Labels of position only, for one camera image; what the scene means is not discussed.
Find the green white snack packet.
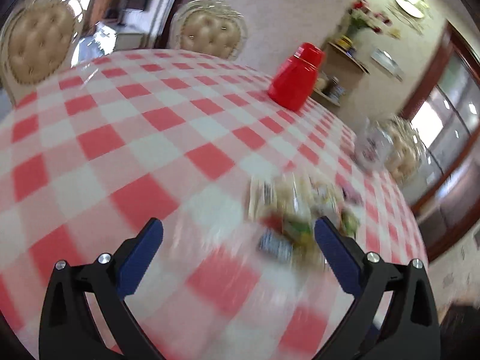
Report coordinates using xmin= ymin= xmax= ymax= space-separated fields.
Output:
xmin=262 ymin=209 xmax=362 ymax=267

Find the cream snack packet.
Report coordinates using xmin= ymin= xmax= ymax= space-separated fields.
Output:
xmin=247 ymin=172 xmax=343 ymax=227

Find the purple snack packet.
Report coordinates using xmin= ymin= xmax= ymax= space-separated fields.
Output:
xmin=340 ymin=183 xmax=364 ymax=206

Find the beige tufted chair far right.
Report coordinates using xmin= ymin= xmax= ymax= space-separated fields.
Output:
xmin=379 ymin=115 xmax=425 ymax=185

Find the beige tufted chair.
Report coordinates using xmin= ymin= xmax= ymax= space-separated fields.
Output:
xmin=168 ymin=0 xmax=248 ymax=60
xmin=379 ymin=115 xmax=425 ymax=185
xmin=1 ymin=0 xmax=85 ymax=107

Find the red white checkered tablecloth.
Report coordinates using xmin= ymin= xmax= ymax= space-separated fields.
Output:
xmin=1 ymin=50 xmax=425 ymax=359

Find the white floral teapot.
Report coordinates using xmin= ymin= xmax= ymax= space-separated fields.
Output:
xmin=354 ymin=119 xmax=394 ymax=174

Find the wooden corner shelf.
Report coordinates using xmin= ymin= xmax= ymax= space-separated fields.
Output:
xmin=311 ymin=41 xmax=369 ymax=108

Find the red thermos jug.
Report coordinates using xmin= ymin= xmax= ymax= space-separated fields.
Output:
xmin=267 ymin=42 xmax=325 ymax=112

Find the beige tufted chair left side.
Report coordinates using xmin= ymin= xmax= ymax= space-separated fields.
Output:
xmin=1 ymin=0 xmax=85 ymax=107

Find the flower vase bouquet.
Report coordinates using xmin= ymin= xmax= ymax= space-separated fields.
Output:
xmin=334 ymin=0 xmax=392 ymax=51

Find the beige tufted chair far left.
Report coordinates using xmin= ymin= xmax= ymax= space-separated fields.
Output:
xmin=168 ymin=0 xmax=248 ymax=60

